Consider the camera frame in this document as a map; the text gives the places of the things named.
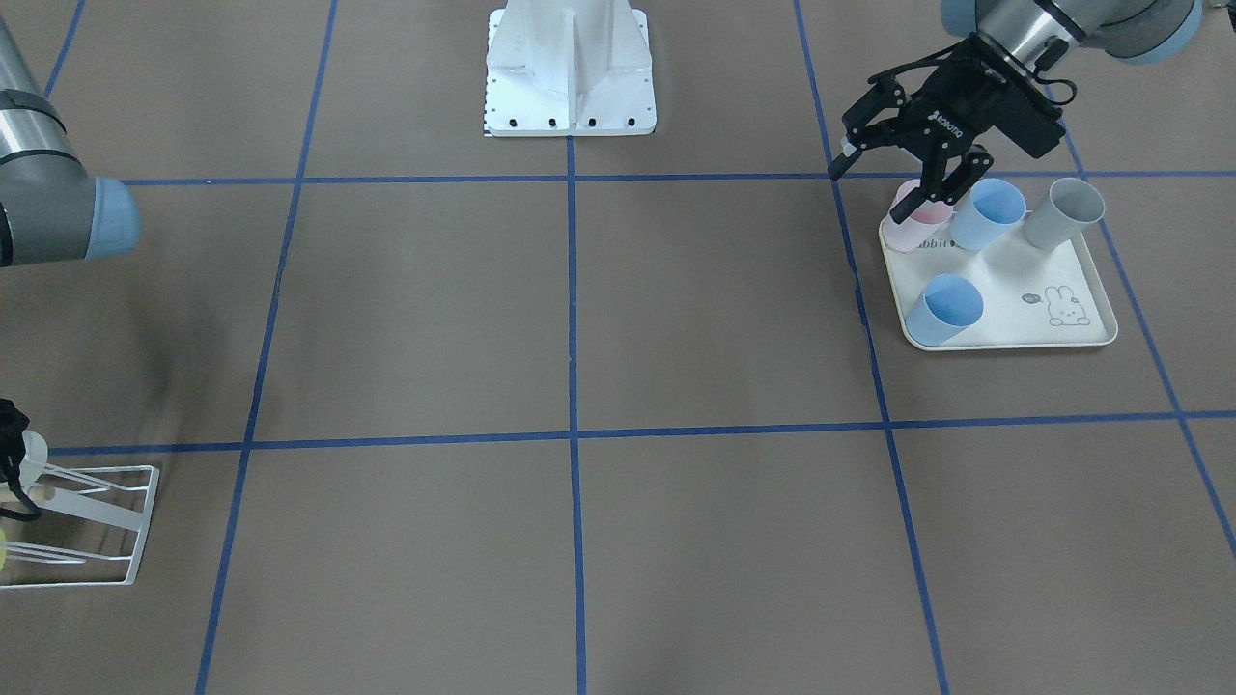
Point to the blue cup near rabbit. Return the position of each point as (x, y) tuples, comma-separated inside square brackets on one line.
[(948, 305)]

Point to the cream plastic tray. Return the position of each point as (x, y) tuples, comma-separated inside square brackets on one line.
[(1033, 298)]

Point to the pale green plastic cup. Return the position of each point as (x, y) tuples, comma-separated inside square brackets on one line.
[(35, 460)]

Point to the blue cup by pink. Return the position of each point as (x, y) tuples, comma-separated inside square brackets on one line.
[(991, 208)]

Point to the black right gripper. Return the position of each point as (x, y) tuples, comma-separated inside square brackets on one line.
[(12, 452)]

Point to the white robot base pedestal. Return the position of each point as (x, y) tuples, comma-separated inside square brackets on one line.
[(569, 69)]

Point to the white wire cup rack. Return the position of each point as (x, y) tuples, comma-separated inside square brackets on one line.
[(95, 526)]

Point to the pink plastic cup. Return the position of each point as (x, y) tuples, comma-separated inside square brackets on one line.
[(907, 236)]

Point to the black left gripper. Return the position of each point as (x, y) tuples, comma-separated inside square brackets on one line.
[(956, 98)]

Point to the grey plastic cup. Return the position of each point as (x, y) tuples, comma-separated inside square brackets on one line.
[(1071, 206)]

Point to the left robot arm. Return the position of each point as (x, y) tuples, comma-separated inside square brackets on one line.
[(1034, 36)]

